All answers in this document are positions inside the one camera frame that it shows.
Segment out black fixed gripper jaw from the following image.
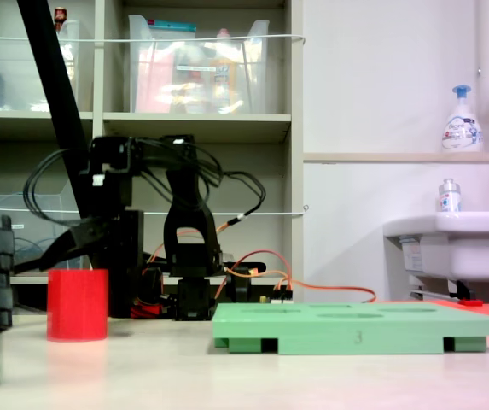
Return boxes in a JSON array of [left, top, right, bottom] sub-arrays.
[[40, 214, 120, 272]]

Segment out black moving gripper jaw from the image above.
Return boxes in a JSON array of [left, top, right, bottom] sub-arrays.
[[12, 255, 55, 275]]

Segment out red octagonal pillar block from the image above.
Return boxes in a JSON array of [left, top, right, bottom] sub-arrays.
[[46, 267, 109, 343]]

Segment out green shape-hole board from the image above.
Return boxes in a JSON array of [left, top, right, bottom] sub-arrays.
[[212, 302, 489, 356]]

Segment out clear plastic box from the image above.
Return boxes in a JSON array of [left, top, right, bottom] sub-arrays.
[[0, 194, 85, 275]]

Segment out black tripod leg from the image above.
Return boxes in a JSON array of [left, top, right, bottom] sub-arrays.
[[15, 0, 145, 319]]

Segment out large clear storage bin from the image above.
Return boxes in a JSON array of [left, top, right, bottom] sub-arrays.
[[127, 15, 271, 114]]

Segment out circuit board with green terminal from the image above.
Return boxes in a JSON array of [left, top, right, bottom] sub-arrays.
[[259, 286, 294, 306]]

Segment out beige shelf unit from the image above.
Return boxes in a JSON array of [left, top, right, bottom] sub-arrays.
[[0, 0, 306, 302]]

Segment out small clear sanitizer bottle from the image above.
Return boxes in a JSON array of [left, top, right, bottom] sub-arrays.
[[437, 178, 463, 214]]

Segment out white sink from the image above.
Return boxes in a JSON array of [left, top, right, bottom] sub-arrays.
[[381, 210, 489, 284]]

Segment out white blue soap pump bottle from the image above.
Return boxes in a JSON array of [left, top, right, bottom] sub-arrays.
[[440, 85, 485, 153]]

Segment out black gripper servo wires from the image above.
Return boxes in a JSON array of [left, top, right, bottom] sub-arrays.
[[22, 148, 84, 226]]

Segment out long black power cable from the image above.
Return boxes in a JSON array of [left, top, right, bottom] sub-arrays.
[[192, 169, 268, 220]]

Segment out white wire shelf rail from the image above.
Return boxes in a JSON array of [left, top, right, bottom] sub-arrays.
[[0, 34, 306, 46], [0, 203, 311, 217]]

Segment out orange wire loop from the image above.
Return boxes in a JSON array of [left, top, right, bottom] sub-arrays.
[[145, 215, 378, 305]]

